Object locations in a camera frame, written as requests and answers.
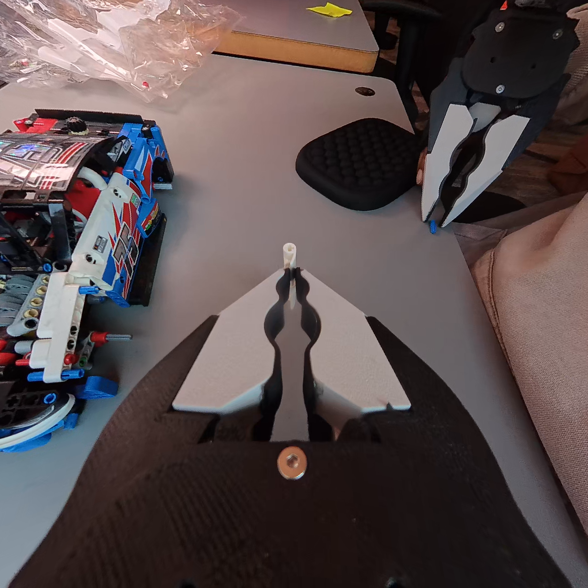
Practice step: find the grey table with wooden edge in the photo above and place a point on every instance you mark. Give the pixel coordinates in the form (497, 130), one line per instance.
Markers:
(294, 32)

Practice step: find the clear plastic bags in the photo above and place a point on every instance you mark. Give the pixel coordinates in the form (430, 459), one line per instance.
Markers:
(92, 41)

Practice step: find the black padded cushion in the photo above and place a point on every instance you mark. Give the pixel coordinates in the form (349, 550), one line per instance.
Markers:
(363, 160)

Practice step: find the person's beige printed sweatshirt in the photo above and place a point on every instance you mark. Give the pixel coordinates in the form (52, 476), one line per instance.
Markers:
(542, 344)

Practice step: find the toy brick race car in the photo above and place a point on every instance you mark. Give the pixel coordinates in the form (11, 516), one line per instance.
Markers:
(115, 220)

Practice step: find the yellow paper note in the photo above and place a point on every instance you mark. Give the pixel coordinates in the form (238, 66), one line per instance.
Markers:
(328, 9)

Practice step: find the grey desk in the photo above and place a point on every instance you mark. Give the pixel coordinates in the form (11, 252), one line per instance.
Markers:
(229, 183)

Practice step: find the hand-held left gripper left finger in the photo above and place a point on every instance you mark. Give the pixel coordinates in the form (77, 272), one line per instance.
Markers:
(220, 367)

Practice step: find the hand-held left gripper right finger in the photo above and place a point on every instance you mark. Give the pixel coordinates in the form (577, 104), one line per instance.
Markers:
(358, 367)

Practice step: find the white brick connector piece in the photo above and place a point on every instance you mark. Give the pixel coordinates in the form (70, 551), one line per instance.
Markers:
(290, 255)

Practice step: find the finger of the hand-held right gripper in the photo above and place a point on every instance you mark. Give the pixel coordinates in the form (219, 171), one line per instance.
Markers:
(443, 147)
(500, 151)

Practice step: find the person's right hand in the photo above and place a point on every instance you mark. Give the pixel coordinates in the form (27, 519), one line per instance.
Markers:
(420, 167)

